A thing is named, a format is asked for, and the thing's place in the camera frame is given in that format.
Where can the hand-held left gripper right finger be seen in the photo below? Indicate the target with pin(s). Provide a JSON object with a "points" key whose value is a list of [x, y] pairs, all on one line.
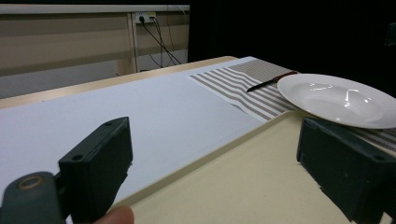
{"points": [[348, 174]]}

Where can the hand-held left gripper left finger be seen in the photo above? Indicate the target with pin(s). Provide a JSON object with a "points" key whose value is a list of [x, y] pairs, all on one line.
{"points": [[96, 168]]}

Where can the white table mat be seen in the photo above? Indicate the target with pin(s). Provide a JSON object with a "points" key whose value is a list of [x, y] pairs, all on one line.
{"points": [[140, 118]]}

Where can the white plate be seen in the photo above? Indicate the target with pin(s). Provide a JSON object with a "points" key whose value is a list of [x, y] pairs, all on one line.
{"points": [[336, 99]]}

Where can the striped placemat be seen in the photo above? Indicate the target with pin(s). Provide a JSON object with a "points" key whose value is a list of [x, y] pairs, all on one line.
{"points": [[236, 85]]}

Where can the white wall socket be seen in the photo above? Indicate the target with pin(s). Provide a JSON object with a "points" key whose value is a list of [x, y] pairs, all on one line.
{"points": [[145, 17]]}

